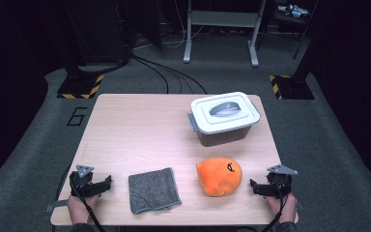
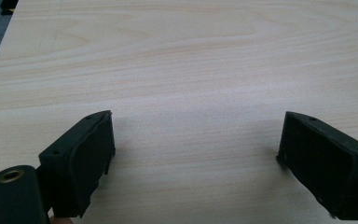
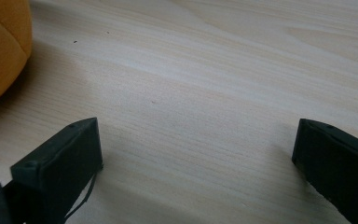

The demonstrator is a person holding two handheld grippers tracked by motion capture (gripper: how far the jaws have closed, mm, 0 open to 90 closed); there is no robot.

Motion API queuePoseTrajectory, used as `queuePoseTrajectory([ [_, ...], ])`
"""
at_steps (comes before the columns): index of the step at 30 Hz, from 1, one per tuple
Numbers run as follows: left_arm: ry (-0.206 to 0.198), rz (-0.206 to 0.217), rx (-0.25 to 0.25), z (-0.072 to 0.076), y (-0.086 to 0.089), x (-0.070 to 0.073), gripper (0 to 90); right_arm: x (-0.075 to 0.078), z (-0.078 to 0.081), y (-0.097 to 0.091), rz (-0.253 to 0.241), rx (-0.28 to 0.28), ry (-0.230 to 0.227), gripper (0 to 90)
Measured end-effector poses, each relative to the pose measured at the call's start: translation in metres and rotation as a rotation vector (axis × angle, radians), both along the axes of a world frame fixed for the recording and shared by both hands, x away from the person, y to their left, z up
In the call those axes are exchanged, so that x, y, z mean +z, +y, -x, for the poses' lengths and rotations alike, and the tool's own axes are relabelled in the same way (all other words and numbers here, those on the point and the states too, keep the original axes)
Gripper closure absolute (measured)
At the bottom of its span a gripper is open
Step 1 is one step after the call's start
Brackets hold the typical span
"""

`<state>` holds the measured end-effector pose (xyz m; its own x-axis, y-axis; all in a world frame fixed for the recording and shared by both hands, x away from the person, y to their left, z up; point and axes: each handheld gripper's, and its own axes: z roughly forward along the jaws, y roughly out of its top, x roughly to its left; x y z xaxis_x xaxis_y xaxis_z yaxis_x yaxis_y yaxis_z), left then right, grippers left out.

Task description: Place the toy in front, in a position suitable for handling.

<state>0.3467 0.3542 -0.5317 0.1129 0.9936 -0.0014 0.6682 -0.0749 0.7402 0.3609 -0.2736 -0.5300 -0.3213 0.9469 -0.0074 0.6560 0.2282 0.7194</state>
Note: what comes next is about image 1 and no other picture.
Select orange plush toy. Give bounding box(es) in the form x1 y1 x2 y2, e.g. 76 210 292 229
195 157 243 197

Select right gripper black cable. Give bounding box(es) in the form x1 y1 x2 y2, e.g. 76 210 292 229
261 183 288 232

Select white cable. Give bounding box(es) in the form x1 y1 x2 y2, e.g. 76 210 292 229
160 0 205 50

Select person's right hand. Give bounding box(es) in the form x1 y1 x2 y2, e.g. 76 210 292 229
265 192 299 224

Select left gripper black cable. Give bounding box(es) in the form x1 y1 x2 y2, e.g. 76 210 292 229
70 175 107 232

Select dark curtain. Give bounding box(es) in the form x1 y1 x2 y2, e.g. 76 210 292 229
313 0 371 207
0 0 50 194

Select white metal table frame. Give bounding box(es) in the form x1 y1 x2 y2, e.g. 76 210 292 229
183 0 268 68

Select person's left hand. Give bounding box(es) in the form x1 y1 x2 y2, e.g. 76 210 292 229
67 193 100 225

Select dark shelf with small things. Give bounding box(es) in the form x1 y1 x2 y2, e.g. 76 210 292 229
271 0 317 35

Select white lid with grey handle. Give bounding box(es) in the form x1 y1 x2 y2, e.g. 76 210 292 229
190 91 261 135

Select black floor cable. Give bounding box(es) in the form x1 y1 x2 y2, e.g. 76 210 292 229
132 55 194 95
134 55 209 95
132 57 170 95

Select black cabinet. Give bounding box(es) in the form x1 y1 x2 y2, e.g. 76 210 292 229
62 0 133 66

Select black striped stand base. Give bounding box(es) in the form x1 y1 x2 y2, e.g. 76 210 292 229
269 74 316 101
56 74 105 100

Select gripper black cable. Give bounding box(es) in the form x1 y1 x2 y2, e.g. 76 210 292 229
261 183 288 232
70 175 107 232

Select clear brown storage box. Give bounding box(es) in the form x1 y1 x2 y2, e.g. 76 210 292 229
187 101 261 148

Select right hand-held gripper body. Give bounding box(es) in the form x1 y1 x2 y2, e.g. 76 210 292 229
265 163 299 198

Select grey towel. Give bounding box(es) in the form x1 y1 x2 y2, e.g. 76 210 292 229
128 166 183 216

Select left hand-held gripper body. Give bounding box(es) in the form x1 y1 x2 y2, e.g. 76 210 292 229
69 164 95 198

